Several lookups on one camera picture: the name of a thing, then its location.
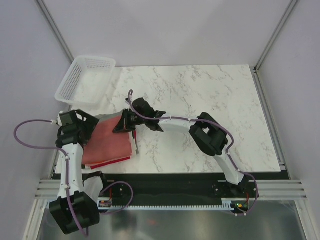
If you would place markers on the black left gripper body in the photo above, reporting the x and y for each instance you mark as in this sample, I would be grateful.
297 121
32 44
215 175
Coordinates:
87 127

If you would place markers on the dusty pink t-shirt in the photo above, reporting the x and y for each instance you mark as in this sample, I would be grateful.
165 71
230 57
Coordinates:
104 128

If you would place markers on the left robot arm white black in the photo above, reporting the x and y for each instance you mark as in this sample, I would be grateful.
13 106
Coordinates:
73 188

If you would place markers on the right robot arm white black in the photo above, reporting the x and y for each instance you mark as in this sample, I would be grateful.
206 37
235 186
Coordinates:
206 132

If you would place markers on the white folded t-shirt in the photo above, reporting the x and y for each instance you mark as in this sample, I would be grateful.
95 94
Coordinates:
134 143

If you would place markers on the crimson folded t-shirt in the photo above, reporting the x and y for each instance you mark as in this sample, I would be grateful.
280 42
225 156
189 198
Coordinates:
111 149

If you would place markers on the white plastic basket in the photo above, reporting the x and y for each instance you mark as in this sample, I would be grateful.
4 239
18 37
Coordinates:
86 81

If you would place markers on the orange folded t-shirt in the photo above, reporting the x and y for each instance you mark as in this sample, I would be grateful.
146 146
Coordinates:
100 165

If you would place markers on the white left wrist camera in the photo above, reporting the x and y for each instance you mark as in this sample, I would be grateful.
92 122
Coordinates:
59 122

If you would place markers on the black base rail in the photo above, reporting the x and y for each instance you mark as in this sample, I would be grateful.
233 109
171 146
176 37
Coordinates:
173 188

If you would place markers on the white slotted cable duct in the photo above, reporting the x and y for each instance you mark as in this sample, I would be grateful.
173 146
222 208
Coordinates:
105 205

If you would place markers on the right aluminium frame post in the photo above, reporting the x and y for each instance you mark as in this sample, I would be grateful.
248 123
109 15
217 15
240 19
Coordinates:
275 34

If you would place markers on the aluminium frame post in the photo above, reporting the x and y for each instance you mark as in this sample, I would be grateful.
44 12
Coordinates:
55 29
275 34

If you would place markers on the left aluminium frame post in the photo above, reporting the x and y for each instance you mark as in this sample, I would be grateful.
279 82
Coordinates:
55 29

